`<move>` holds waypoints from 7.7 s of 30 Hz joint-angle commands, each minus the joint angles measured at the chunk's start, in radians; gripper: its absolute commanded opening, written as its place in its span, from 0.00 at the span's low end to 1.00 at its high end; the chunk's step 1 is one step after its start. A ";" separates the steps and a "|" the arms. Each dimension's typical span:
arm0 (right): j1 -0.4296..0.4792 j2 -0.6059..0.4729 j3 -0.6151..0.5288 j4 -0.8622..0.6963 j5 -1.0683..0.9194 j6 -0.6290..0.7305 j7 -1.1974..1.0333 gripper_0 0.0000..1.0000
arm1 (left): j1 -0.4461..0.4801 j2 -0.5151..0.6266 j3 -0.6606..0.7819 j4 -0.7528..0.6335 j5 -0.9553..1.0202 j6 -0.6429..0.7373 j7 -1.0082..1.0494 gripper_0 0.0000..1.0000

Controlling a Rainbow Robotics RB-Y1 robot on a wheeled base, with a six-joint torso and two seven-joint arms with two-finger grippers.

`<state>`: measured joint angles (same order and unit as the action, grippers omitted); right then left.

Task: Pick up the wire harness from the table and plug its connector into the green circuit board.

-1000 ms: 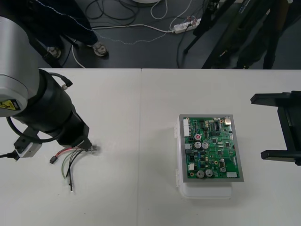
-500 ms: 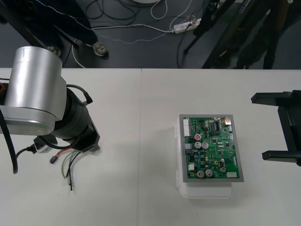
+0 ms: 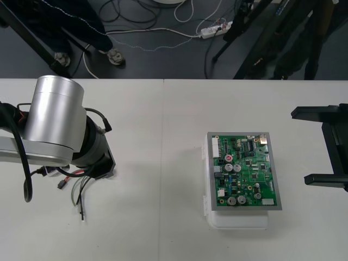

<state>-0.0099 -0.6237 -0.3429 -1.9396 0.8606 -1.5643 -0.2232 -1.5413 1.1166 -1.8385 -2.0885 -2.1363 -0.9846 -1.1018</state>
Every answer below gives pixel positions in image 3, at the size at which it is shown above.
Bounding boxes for red black green cable bundle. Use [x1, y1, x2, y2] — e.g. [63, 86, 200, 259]
[29, 166, 96, 221]

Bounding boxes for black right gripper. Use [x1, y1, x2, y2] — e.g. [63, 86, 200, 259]
[290, 103, 348, 192]

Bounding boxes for white floor cable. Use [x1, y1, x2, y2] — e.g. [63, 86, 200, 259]
[82, 26, 203, 80]

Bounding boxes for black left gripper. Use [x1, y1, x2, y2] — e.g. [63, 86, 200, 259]
[87, 146, 117, 181]

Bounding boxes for white power strip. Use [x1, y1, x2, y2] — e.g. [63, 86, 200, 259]
[200, 21, 233, 39]

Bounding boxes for black tripod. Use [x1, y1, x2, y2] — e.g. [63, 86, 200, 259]
[212, 0, 348, 80]
[0, 0, 91, 79]

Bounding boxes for green circuit board grey frame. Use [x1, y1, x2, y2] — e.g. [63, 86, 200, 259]
[207, 132, 283, 213]

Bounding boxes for person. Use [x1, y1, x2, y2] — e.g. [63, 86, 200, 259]
[16, 0, 127, 67]

